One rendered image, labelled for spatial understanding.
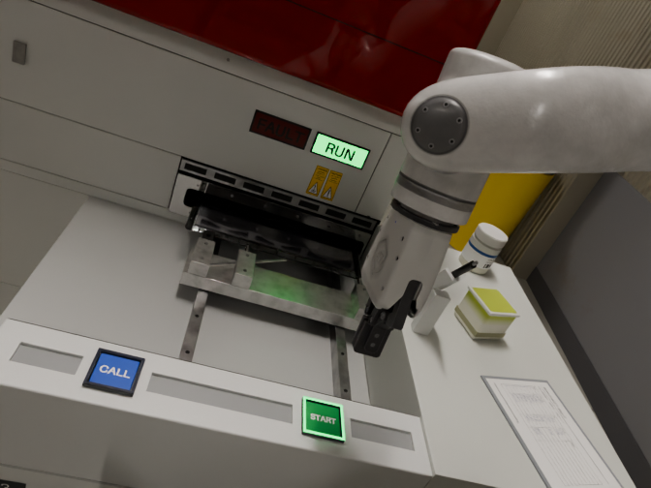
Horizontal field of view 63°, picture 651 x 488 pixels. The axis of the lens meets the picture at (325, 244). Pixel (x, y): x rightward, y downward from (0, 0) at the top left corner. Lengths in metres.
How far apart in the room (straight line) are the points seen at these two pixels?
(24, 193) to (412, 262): 0.95
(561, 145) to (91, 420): 0.55
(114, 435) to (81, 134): 0.68
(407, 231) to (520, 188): 2.98
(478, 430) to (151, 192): 0.79
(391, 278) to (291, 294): 0.51
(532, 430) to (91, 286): 0.76
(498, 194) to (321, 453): 2.94
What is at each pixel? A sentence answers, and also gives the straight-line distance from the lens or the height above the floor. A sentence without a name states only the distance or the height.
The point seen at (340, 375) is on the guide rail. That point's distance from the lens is 0.95.
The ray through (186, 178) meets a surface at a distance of 1.15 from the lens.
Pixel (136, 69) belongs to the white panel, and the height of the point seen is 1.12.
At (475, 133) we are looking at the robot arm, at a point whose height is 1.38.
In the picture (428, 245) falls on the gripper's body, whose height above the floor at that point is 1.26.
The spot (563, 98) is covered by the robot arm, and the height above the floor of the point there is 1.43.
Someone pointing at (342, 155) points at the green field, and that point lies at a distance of 1.12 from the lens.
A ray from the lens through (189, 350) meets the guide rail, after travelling 0.89.
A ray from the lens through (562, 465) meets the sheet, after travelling 0.90.
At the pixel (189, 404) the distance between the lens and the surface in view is 0.67.
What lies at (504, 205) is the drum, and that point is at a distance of 3.53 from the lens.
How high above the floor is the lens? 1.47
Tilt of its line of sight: 29 degrees down
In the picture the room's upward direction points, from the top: 24 degrees clockwise
